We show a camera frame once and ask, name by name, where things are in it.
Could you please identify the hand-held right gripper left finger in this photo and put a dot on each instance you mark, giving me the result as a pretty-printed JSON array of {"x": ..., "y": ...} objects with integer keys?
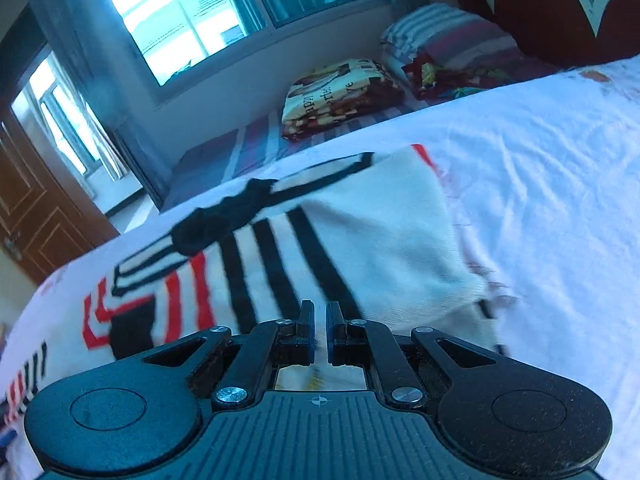
[{"x": 306, "y": 332}]

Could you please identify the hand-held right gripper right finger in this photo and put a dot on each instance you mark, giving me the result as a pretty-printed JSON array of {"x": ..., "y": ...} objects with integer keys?
[{"x": 332, "y": 332}]

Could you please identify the striped knit sweater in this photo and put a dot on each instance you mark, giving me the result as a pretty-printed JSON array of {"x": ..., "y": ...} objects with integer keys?
[{"x": 390, "y": 220}]

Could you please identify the purple striped bed sheet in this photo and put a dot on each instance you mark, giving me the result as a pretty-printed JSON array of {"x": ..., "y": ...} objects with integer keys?
[{"x": 215, "y": 160}]

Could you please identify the folded printed blanket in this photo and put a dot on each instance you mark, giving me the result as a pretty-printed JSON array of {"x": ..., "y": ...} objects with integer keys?
[{"x": 330, "y": 90}]

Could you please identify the pale bed cover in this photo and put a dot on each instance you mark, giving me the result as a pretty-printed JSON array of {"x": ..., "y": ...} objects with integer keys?
[{"x": 550, "y": 185}]

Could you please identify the colourful printed cloth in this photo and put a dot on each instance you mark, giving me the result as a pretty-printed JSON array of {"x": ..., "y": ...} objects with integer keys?
[{"x": 450, "y": 79}]

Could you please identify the brown wooden door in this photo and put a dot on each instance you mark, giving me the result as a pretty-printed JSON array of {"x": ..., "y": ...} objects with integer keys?
[{"x": 40, "y": 210}]

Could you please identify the balcony window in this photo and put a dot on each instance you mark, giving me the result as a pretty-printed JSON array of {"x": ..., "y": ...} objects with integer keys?
[{"x": 65, "y": 125}]

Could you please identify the striped pillow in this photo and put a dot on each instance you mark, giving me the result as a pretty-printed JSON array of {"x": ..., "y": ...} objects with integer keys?
[{"x": 450, "y": 35}]

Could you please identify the large window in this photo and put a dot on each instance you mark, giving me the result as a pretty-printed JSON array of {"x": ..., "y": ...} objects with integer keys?
[{"x": 175, "y": 10}]

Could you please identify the red heart-shaped headboard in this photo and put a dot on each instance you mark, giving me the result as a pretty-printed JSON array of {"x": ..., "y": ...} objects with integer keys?
[{"x": 540, "y": 10}]

